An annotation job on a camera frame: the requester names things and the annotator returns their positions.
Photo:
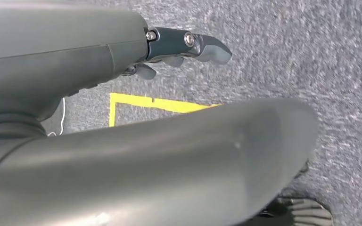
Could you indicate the yellow floor tape square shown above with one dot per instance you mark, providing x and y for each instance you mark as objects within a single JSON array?
[{"x": 143, "y": 101}]

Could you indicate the black robot foot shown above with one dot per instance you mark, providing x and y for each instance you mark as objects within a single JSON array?
[{"x": 299, "y": 213}]

